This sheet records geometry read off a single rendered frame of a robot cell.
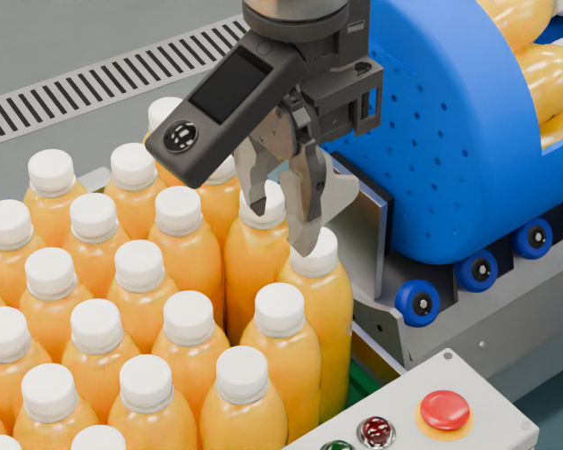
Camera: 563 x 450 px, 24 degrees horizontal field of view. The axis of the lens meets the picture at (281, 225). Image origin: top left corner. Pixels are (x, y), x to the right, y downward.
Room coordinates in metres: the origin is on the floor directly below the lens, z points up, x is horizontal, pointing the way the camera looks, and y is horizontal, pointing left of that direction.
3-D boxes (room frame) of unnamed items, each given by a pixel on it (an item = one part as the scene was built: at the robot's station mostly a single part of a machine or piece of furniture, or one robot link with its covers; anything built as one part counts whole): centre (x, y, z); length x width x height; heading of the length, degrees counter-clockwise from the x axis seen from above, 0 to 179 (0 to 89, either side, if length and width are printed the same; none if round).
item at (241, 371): (0.64, 0.03, 1.09); 0.04 x 0.04 x 0.02
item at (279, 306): (0.71, 0.00, 1.09); 0.04 x 0.04 x 0.02
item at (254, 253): (0.83, 0.02, 0.99); 0.07 x 0.07 x 0.19
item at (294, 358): (0.71, 0.00, 0.99); 0.07 x 0.07 x 0.19
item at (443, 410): (0.59, -0.12, 1.11); 0.04 x 0.04 x 0.01
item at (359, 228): (0.92, -0.07, 0.99); 0.10 x 0.02 x 0.12; 37
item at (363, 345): (0.87, -0.01, 0.96); 0.40 x 0.01 x 0.03; 37
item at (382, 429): (0.58, -0.07, 1.11); 0.02 x 0.02 x 0.01
